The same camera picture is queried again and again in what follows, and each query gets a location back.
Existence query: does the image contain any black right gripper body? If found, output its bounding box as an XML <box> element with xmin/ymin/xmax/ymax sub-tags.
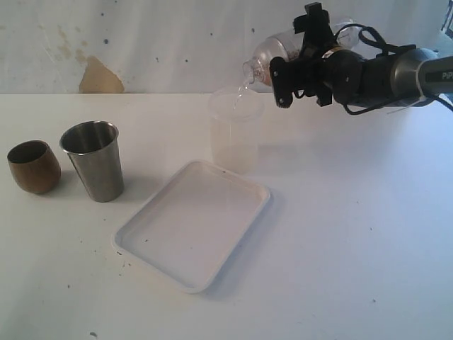
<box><xmin>293</xmin><ymin>31</ymin><xmax>338</xmax><ymax>106</ymax></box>

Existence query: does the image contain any clear plastic measuring cup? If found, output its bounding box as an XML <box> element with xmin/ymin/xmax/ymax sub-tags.
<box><xmin>268</xmin><ymin>17</ymin><xmax>360</xmax><ymax>62</ymax></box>

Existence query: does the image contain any stainless steel cup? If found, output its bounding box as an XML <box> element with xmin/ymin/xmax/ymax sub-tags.
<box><xmin>59</xmin><ymin>120</ymin><xmax>125</xmax><ymax>203</ymax></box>

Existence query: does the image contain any brown wooden cup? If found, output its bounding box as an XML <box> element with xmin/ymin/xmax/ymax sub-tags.
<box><xmin>7</xmin><ymin>140</ymin><xmax>61</xmax><ymax>194</ymax></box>

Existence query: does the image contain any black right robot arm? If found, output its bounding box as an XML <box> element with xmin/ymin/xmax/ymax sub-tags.
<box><xmin>293</xmin><ymin>2</ymin><xmax>452</xmax><ymax>115</ymax></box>

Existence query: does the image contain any translucent plastic container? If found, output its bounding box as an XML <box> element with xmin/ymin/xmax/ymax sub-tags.
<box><xmin>208</xmin><ymin>86</ymin><xmax>264</xmax><ymax>174</ymax></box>

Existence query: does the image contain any white plastic tray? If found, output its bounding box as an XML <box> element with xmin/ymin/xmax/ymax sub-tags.
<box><xmin>112</xmin><ymin>160</ymin><xmax>271</xmax><ymax>294</ymax></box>

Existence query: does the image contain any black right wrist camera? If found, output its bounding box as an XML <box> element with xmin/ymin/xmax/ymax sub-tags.
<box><xmin>270</xmin><ymin>57</ymin><xmax>302</xmax><ymax>108</ymax></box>

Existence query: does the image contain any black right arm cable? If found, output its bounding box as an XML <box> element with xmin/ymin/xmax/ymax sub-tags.
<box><xmin>332</xmin><ymin>23</ymin><xmax>453</xmax><ymax>116</ymax></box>

